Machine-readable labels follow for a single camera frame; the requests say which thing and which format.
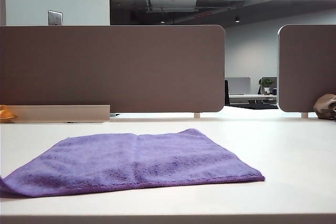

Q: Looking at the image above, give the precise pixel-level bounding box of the potted green plant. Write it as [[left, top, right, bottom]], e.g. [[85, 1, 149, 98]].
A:
[[259, 77, 276, 95]]

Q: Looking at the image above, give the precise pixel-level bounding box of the narrow brown desk divider panel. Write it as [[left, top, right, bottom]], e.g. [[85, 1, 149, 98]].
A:
[[277, 24, 336, 113]]

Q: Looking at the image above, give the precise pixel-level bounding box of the brown crumpled cloth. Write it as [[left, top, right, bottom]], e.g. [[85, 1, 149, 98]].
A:
[[313, 93, 336, 120]]

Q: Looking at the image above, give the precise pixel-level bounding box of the grey background desk partition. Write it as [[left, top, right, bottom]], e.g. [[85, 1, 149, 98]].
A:
[[225, 77, 251, 95]]

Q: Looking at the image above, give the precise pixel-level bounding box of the metal wall switch plate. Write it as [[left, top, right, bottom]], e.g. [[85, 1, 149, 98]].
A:
[[47, 9, 64, 26]]

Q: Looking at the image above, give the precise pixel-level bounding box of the purple microfibre cloth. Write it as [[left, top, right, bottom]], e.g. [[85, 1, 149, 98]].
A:
[[0, 128, 266, 198]]

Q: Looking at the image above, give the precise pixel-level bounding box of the orange object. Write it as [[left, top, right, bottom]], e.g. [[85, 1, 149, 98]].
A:
[[0, 105, 18, 123]]

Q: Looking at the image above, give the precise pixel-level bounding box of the white background desk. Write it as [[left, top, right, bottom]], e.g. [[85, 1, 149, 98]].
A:
[[228, 93, 278, 104]]

